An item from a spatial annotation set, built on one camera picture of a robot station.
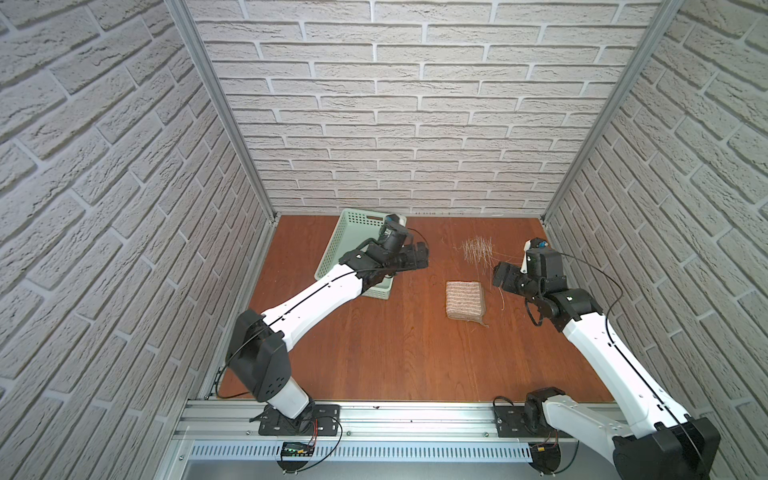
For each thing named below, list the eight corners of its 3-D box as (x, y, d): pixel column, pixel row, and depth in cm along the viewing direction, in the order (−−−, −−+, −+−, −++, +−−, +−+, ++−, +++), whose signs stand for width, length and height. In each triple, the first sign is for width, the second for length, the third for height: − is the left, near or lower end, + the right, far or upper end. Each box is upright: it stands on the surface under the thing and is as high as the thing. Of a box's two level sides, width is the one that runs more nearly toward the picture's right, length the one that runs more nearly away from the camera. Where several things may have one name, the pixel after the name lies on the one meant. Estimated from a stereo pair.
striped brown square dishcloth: (448, 326, 92) (449, 322, 90) (443, 286, 102) (444, 281, 99) (488, 326, 92) (490, 322, 90) (479, 286, 102) (481, 281, 99)
